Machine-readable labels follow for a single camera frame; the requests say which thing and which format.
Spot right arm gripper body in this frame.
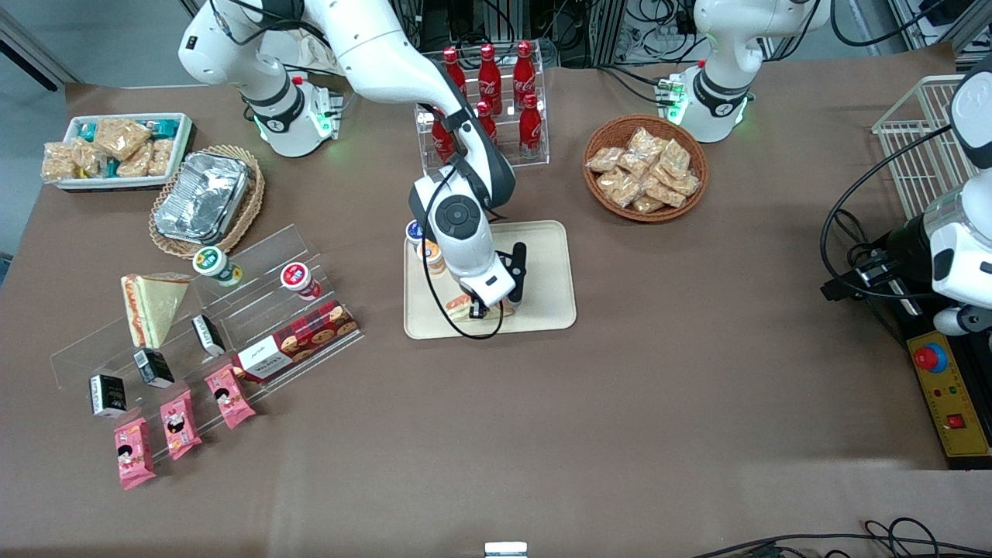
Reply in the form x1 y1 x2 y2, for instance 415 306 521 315
463 262 518 309

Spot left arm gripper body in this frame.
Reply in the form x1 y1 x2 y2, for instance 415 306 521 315
883 215 933 295

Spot sandwich with orange filling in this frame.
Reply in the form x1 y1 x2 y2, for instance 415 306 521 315
446 293 516 323

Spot beige plastic tray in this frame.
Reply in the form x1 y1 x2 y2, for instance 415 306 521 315
403 220 578 340

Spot wrapped triangle sandwich white bread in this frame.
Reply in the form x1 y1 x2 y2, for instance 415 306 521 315
120 273 191 350

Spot white rectangular snack tray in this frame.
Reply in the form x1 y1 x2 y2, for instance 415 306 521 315
60 113 195 191

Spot orange lid cup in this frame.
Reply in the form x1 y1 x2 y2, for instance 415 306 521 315
415 239 448 277

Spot clear acrylic bottle rack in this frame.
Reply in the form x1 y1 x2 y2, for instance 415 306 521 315
408 43 551 179

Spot yellow emergency stop box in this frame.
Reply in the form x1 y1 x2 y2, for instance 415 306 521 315
907 329 992 460

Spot brown table cover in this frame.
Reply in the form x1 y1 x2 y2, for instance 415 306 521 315
0 43 992 558

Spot red lid cup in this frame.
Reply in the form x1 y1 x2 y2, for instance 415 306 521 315
280 262 322 301

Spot red plaid cookie box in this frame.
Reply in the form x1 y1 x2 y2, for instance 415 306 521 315
232 301 359 383

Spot round wicker basket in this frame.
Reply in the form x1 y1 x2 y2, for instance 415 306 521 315
582 115 710 224

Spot clear acrylic stepped stand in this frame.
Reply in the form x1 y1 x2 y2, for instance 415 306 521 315
50 223 365 466

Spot oval wicker basket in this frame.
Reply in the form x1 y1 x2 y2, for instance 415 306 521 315
148 144 266 260

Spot pink snack packet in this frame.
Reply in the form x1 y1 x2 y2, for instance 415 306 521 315
160 390 203 462
114 417 157 491
204 364 257 430

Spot green lid cup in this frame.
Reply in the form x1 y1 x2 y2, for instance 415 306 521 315
192 246 243 288

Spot small black carton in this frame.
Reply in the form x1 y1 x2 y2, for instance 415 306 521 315
89 374 127 419
191 314 226 357
133 349 176 389

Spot stacked foil containers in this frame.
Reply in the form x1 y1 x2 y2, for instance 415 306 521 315
153 151 253 245

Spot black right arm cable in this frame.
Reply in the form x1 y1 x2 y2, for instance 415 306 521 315
418 116 512 340

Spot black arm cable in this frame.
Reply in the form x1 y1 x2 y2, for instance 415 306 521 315
418 116 512 340
820 124 956 303

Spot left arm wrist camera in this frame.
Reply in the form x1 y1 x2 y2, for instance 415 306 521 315
852 260 900 286

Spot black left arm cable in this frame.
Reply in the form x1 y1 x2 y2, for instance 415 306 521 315
820 124 956 303

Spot white wire basket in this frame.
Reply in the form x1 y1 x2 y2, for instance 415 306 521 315
871 74 985 222

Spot black floor cables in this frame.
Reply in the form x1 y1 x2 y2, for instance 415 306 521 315
690 518 992 558

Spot aluminium frame with cables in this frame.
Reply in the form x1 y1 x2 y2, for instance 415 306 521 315
403 0 698 69

